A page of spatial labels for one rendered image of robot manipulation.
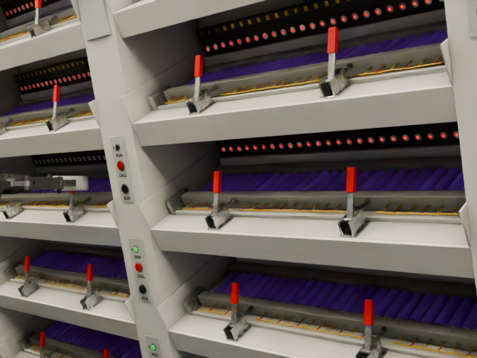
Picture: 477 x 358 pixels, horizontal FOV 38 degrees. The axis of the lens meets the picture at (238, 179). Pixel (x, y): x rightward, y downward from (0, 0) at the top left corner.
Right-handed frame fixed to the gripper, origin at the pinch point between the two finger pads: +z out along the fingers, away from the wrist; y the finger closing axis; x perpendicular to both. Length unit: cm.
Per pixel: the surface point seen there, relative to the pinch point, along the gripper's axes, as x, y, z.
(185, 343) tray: -29.2, 31.2, 3.9
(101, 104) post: 14.1, 19.7, -5.6
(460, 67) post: 12, 89, -5
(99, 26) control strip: 27.2, 23.8, -8.6
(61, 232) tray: -10.4, -3.9, 0.0
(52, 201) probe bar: -4.0, -15.3, 4.6
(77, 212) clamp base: -6.1, 1.0, 0.8
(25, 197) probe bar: -3.2, -26.4, 4.0
